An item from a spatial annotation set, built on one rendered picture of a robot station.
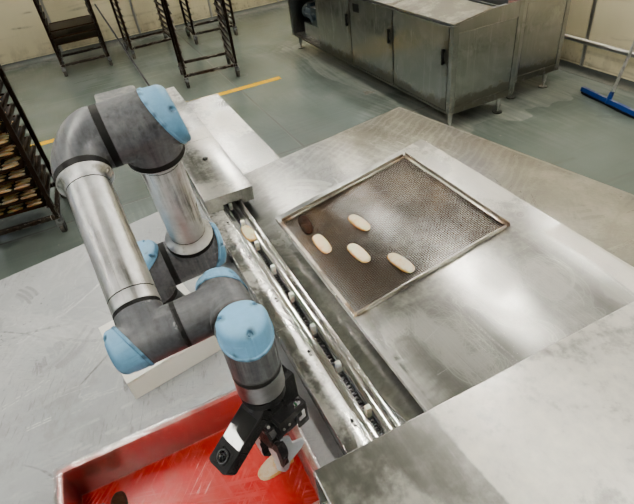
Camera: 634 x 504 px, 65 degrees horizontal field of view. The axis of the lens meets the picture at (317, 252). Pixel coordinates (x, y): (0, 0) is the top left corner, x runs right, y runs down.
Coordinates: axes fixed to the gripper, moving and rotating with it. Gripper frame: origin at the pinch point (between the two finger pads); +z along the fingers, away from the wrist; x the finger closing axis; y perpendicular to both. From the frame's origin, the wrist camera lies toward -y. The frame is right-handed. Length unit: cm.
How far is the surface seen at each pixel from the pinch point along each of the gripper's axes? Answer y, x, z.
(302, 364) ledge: 23.8, 20.1, 12.5
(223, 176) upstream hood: 61, 103, 7
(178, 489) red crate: -13.6, 18.8, 16.3
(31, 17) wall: 191, 736, 44
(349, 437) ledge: 17.3, -1.4, 12.5
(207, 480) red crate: -8.3, 15.8, 16.3
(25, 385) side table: -27, 74, 17
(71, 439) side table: -25, 48, 17
